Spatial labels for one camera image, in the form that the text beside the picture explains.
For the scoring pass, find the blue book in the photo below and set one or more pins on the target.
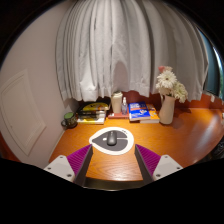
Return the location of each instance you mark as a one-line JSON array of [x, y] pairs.
[[138, 111]]

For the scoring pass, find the white curtain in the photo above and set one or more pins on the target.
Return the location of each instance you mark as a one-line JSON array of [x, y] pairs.
[[126, 46]]

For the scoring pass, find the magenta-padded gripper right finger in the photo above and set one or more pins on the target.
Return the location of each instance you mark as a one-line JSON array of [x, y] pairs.
[[165, 165]]

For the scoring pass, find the white and grey mouse pad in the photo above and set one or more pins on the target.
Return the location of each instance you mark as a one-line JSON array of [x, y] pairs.
[[125, 143]]

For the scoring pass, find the green camouflage mug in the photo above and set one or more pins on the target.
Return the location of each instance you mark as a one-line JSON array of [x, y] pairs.
[[70, 120]]

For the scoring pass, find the dark glass window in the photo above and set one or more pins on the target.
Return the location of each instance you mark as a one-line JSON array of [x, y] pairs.
[[213, 70]]

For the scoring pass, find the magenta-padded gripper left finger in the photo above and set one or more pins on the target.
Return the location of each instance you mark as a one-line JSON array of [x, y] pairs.
[[61, 166]]

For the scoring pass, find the reddish brown book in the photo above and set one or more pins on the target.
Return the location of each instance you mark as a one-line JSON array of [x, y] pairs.
[[116, 116]]

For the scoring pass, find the clear spray bottle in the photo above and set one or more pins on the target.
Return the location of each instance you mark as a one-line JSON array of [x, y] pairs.
[[124, 108]]

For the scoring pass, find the white framed wall panel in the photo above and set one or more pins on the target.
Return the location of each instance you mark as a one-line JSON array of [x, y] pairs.
[[20, 113]]

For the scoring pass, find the yellow and black book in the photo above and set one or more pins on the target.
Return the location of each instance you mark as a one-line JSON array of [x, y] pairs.
[[95, 106]]

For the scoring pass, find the black computer mouse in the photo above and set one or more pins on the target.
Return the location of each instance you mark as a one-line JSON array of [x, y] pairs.
[[112, 138]]

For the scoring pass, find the orange book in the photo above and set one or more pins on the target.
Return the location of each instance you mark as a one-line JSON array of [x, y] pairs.
[[154, 115]]

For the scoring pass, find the yellow and white book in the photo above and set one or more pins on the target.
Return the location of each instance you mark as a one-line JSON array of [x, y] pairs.
[[90, 121]]

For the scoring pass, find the white artificial flower bouquet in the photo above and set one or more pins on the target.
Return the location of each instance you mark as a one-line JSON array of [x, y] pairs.
[[166, 80]]

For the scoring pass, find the cream travel tumbler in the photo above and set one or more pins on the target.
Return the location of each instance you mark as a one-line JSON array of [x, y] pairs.
[[116, 103]]

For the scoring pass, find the white ceramic vase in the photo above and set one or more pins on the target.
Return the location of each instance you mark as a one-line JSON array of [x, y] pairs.
[[166, 111]]

